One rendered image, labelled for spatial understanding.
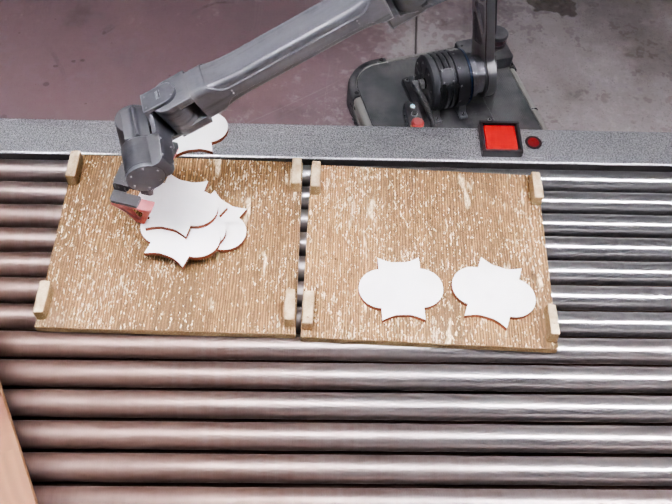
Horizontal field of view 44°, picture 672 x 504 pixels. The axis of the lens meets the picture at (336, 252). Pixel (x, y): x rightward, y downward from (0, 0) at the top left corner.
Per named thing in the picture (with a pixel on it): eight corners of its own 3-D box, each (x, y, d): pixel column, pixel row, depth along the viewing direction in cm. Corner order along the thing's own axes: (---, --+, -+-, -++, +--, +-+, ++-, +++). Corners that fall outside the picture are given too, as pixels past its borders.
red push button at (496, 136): (482, 129, 160) (483, 124, 159) (513, 130, 160) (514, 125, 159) (485, 153, 157) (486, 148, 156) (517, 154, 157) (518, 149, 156)
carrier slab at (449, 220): (311, 169, 153) (311, 163, 151) (535, 180, 153) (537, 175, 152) (300, 341, 134) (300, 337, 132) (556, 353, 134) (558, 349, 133)
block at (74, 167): (73, 159, 150) (70, 149, 148) (84, 159, 150) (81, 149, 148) (67, 185, 147) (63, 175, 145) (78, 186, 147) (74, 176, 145)
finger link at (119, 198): (170, 203, 142) (164, 169, 134) (155, 237, 138) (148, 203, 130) (132, 195, 143) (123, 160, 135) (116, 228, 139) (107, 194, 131)
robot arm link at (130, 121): (149, 97, 126) (111, 103, 125) (156, 130, 123) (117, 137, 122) (154, 127, 132) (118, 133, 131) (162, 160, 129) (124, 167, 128)
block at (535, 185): (527, 180, 151) (531, 170, 149) (537, 180, 151) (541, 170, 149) (530, 206, 148) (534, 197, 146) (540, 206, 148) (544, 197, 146)
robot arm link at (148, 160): (201, 110, 130) (171, 78, 123) (215, 166, 124) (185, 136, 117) (136, 144, 133) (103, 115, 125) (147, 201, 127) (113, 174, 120)
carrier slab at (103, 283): (76, 159, 152) (74, 154, 151) (302, 167, 153) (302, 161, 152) (36, 331, 133) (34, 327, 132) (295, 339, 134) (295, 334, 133)
